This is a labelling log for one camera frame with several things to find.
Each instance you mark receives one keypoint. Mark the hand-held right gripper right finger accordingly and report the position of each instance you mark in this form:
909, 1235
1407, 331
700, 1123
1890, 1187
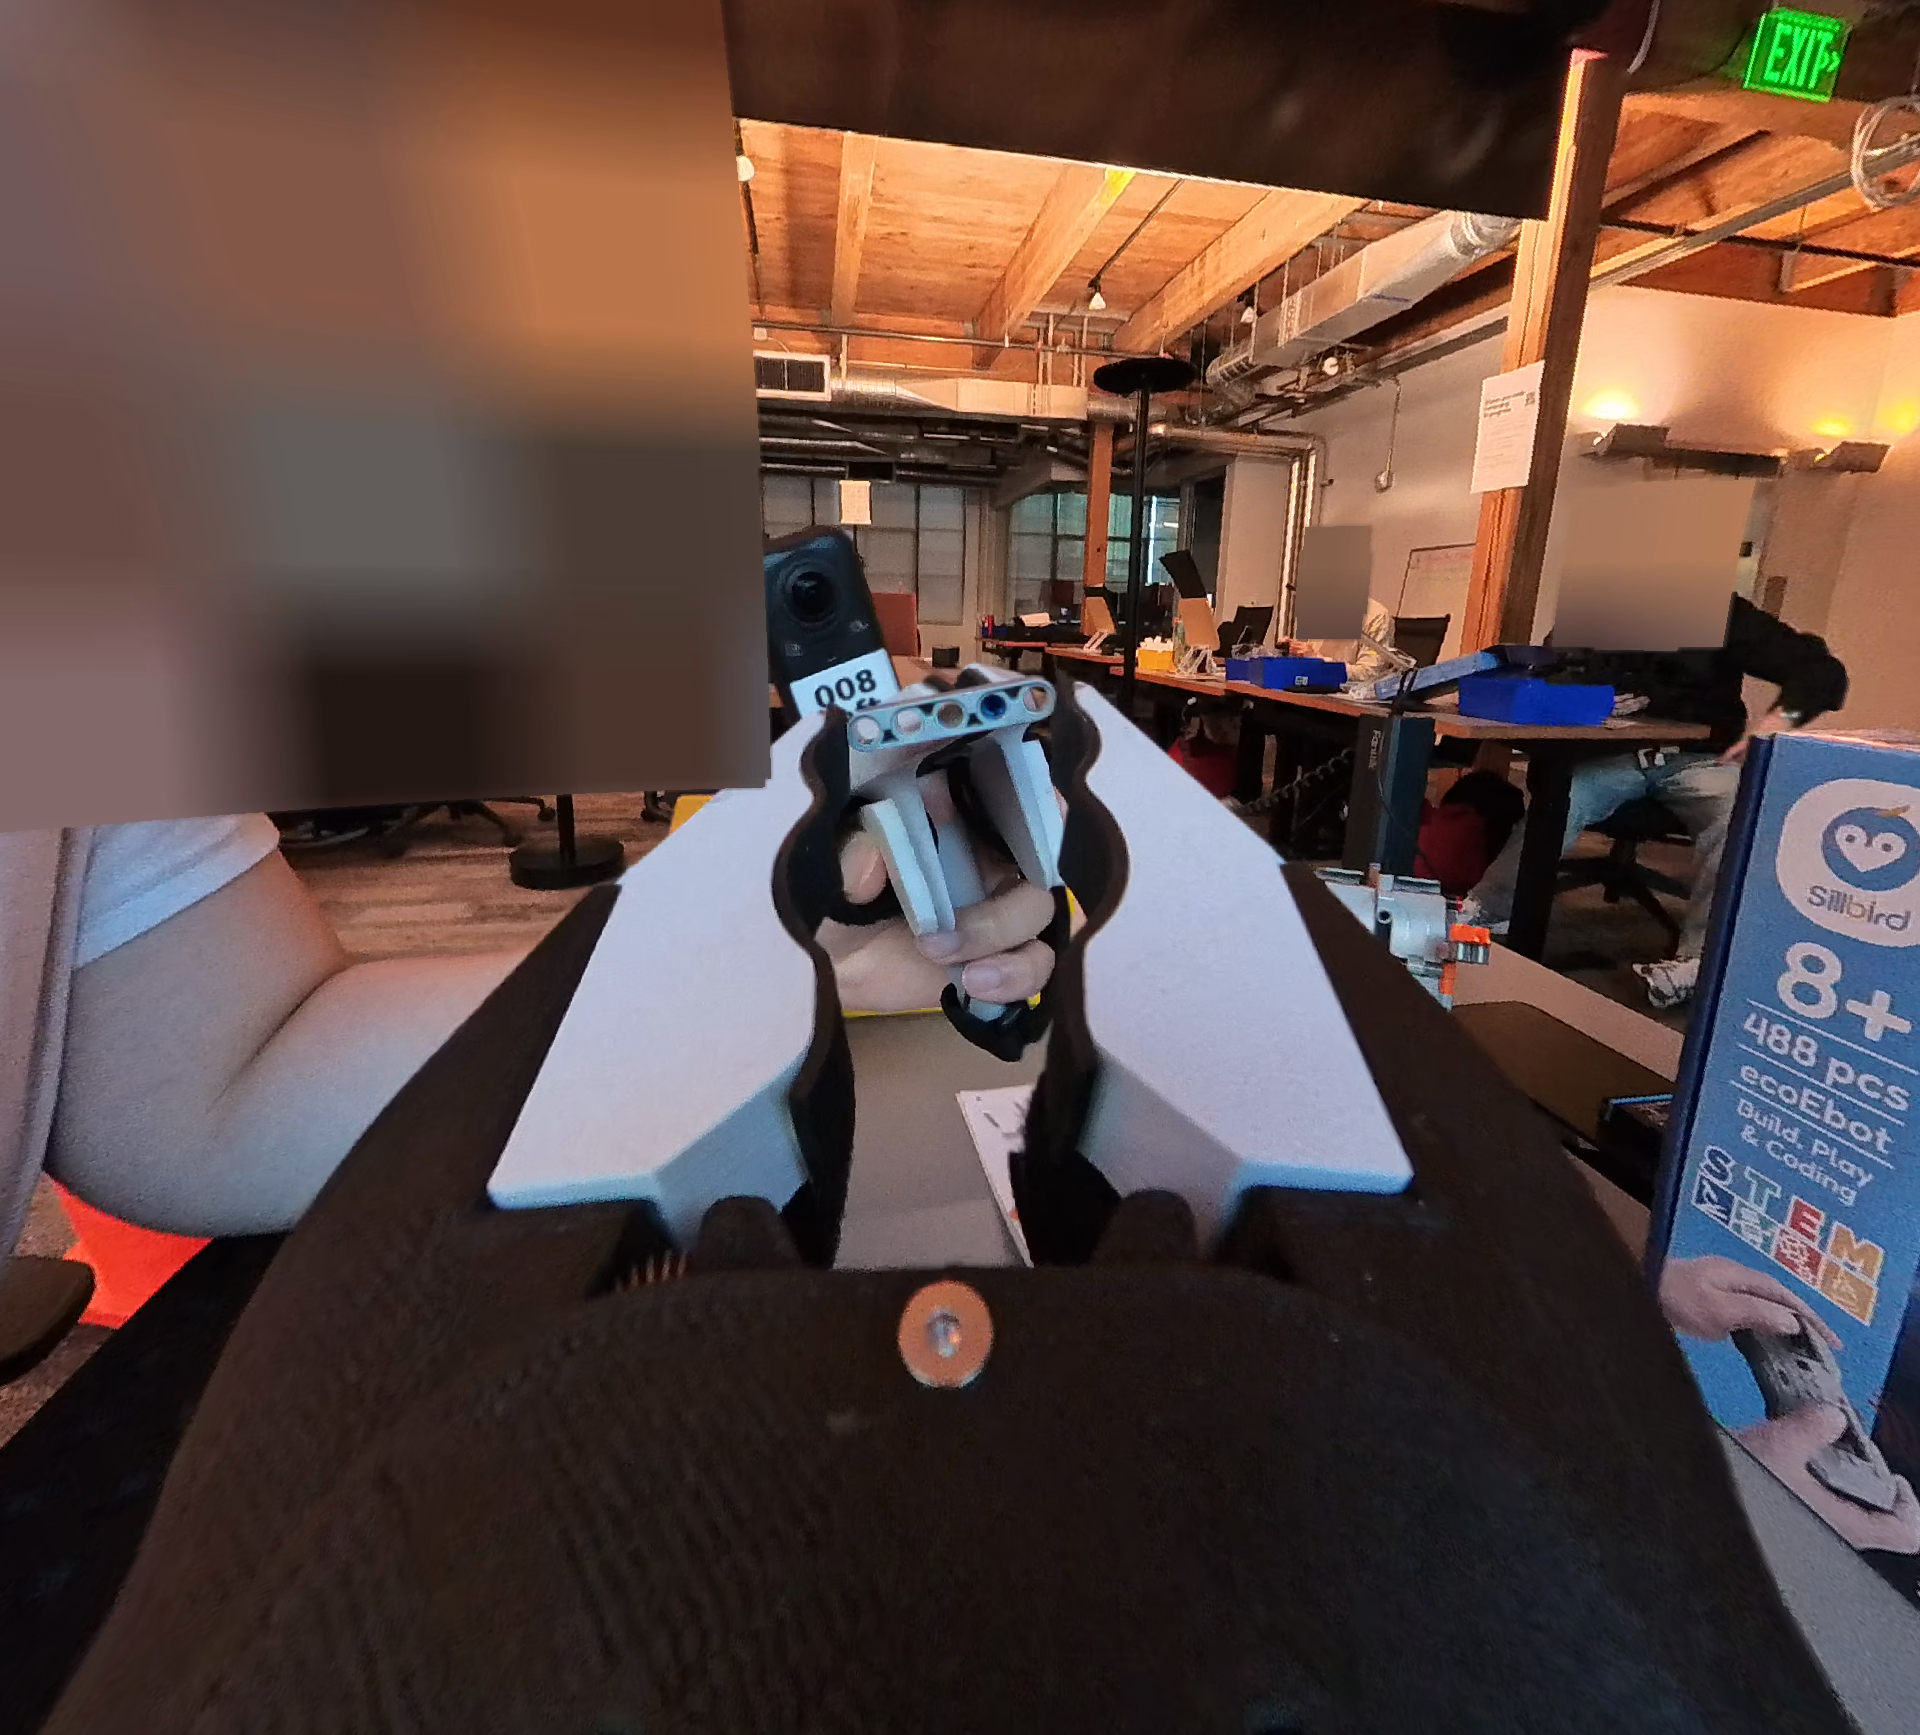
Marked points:
1231, 1015

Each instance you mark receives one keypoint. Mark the person's left forearm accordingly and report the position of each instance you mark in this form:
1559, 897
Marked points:
225, 1089

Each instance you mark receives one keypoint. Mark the blue storage bin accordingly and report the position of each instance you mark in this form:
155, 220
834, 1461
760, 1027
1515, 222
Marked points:
1291, 673
1531, 699

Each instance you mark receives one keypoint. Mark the whiteboard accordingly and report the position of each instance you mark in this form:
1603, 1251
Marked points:
1436, 583

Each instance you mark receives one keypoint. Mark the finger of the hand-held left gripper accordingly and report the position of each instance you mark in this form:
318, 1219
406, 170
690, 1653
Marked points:
918, 871
1029, 805

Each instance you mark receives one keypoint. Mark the orange plastic object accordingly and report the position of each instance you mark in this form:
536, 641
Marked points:
135, 1263

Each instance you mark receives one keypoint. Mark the open instruction booklet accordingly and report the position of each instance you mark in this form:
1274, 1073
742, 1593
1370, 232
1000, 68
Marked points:
999, 1149

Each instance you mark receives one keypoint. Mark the office chair base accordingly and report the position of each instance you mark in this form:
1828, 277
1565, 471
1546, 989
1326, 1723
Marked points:
451, 817

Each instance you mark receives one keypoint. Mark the wooden support post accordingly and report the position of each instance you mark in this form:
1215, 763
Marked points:
1545, 263

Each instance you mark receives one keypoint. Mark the small black device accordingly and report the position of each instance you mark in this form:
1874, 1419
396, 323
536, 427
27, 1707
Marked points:
1638, 1109

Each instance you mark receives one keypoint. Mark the blue toy kit box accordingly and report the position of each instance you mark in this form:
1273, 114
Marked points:
1800, 1089

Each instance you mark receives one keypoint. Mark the silver air duct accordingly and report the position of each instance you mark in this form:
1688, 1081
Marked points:
1380, 287

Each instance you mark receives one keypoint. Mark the grey desk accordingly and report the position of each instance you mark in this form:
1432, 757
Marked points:
930, 1135

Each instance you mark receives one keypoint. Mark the wall lamp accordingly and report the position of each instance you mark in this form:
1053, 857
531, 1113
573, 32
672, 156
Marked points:
1852, 451
1665, 443

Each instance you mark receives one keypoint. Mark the person's white shirt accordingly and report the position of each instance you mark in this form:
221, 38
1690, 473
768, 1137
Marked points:
165, 879

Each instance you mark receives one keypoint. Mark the red bag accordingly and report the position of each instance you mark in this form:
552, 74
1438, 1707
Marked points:
1471, 841

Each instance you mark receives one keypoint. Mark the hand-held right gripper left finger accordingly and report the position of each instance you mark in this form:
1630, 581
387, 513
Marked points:
660, 1015

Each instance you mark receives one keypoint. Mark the grey orange toy robot model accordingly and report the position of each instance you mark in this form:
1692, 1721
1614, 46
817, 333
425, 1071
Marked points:
1410, 925

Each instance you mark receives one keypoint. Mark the long wooden desk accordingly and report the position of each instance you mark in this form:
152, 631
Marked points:
1321, 703

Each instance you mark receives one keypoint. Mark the white paper notice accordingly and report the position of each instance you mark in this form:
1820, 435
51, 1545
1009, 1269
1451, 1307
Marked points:
1505, 425

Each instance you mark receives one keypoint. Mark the black pole stand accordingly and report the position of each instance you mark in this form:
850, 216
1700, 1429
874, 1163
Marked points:
566, 861

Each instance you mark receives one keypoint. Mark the white wall vent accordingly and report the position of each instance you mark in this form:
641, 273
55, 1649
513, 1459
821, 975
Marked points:
790, 373

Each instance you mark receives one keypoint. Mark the person's left hand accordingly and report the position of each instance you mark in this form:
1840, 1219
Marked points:
991, 961

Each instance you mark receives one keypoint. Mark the green exit sign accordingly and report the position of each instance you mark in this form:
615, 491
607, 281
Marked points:
1792, 54

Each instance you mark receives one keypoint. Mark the grey toy beam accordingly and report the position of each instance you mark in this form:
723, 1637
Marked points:
871, 729

